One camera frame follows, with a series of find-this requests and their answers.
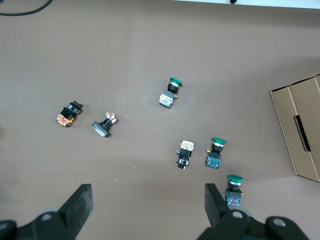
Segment brown table cover sheet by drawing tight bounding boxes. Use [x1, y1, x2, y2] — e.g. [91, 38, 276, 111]
[0, 0, 320, 240]

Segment green mushroom pushbutton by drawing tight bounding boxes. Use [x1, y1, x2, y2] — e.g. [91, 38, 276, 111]
[224, 174, 244, 208]
[205, 136, 228, 170]
[157, 76, 183, 109]

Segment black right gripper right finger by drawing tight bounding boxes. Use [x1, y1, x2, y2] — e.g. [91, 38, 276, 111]
[197, 183, 308, 240]

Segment black square button red terminals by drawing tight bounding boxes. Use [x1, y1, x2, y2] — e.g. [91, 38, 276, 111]
[91, 111, 119, 138]

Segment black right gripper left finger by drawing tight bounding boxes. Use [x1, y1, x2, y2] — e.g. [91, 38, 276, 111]
[0, 184, 94, 240]

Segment cardboard box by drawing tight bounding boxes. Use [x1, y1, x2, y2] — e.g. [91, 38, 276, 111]
[269, 72, 320, 183]

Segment looped black cable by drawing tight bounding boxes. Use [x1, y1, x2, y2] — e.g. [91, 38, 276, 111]
[0, 0, 54, 17]

